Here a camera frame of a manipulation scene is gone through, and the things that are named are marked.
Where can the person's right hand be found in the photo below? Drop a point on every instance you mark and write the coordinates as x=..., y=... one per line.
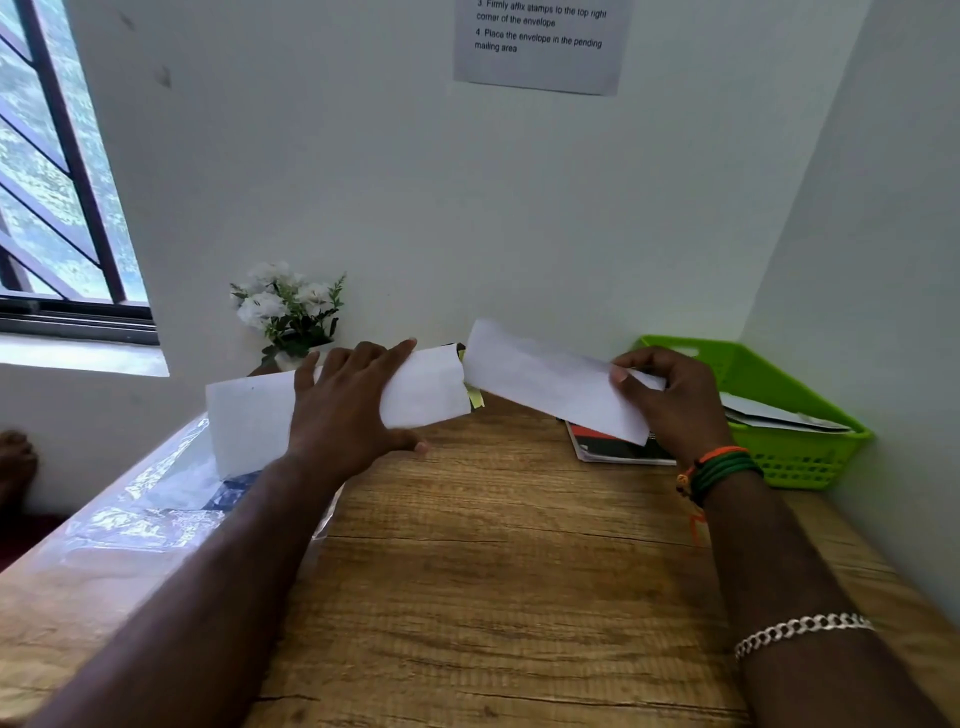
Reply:
x=686, y=412

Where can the person's left hand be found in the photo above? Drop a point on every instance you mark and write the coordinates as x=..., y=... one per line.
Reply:
x=337, y=424

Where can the envelopes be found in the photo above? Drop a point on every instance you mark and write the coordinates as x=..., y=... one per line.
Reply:
x=765, y=411

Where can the green plastic basket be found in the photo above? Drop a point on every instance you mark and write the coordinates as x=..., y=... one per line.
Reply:
x=810, y=457

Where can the stack of printed papers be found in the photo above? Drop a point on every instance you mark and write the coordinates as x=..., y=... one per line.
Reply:
x=547, y=379

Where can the clear plastic envelope wrapper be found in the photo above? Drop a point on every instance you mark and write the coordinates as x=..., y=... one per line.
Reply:
x=150, y=502

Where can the person's left forearm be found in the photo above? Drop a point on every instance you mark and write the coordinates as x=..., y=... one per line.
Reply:
x=195, y=607

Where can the person's right forearm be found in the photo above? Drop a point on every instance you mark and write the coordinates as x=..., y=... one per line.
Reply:
x=810, y=607

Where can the orange and green thread wristbands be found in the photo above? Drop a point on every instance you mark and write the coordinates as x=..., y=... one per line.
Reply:
x=724, y=469

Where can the black notebook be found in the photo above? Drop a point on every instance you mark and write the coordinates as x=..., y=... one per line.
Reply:
x=615, y=450

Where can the white flower plant in pot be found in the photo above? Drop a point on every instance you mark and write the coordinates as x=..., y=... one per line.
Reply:
x=289, y=315

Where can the window with metal bars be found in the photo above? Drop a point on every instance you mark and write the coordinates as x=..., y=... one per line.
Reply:
x=60, y=195

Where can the paper notice on wall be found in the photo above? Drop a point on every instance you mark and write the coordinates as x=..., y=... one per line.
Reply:
x=544, y=45

